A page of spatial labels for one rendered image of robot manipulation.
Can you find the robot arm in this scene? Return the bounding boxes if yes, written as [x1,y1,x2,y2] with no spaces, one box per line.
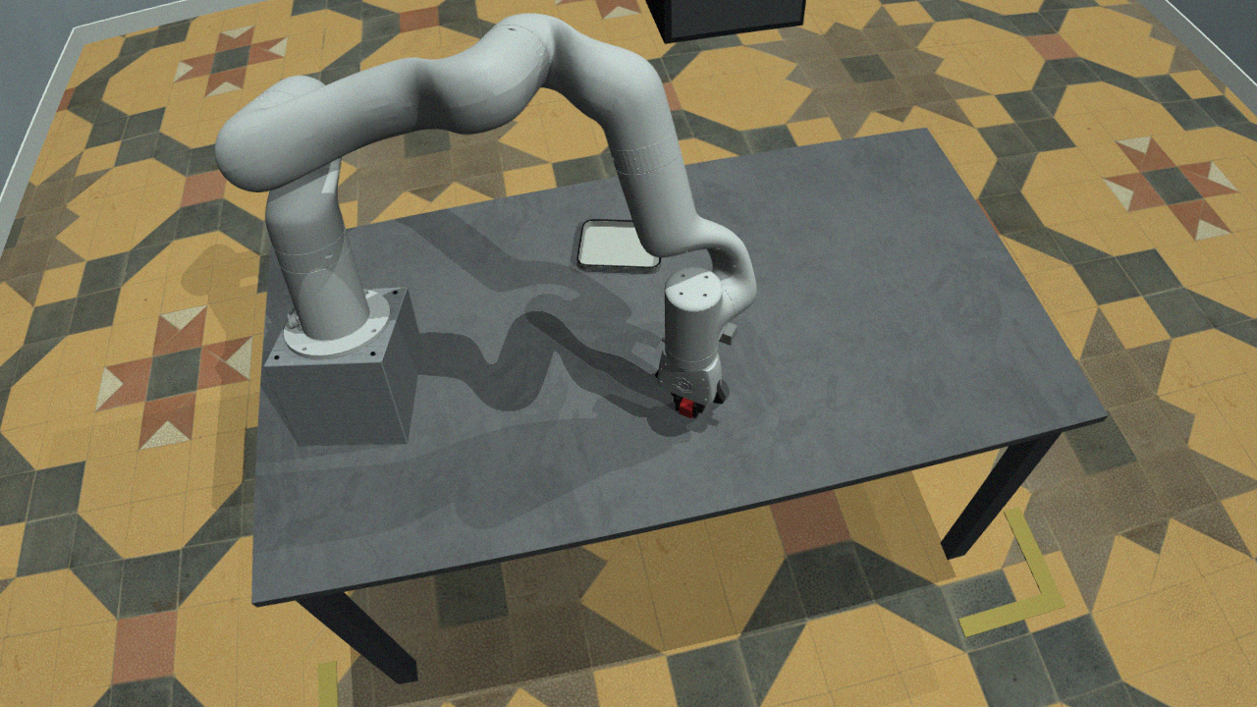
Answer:
[215,14,757,370]

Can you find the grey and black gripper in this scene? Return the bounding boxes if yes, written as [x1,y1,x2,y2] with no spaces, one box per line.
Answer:
[655,347,727,418]

